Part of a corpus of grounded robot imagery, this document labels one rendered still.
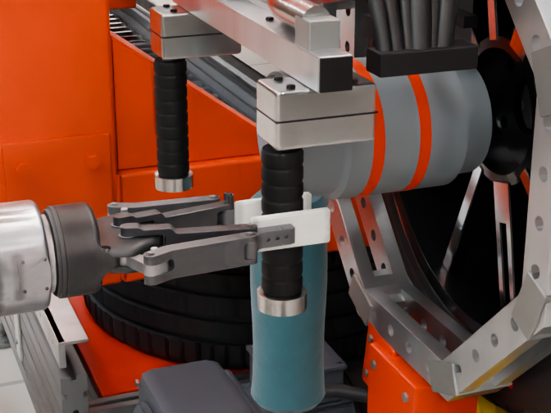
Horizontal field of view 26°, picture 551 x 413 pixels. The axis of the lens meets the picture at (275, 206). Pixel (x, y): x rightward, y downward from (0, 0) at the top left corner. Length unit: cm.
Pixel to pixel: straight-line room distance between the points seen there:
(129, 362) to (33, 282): 107
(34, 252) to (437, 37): 37
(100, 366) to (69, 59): 62
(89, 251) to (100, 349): 111
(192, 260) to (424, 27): 27
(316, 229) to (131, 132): 65
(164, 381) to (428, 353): 49
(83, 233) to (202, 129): 72
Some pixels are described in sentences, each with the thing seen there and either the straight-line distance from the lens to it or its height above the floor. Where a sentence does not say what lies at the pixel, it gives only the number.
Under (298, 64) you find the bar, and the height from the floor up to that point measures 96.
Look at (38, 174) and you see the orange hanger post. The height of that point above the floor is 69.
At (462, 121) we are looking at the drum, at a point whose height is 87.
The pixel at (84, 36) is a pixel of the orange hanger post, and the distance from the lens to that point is 156.
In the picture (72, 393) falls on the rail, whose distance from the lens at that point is 184.
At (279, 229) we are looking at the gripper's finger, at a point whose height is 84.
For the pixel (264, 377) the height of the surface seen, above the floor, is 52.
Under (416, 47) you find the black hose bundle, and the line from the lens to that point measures 98.
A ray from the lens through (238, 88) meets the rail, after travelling 341.
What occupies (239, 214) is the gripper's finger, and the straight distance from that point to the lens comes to 103.
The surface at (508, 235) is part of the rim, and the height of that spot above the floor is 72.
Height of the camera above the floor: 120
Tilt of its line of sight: 20 degrees down
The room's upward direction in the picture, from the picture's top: straight up
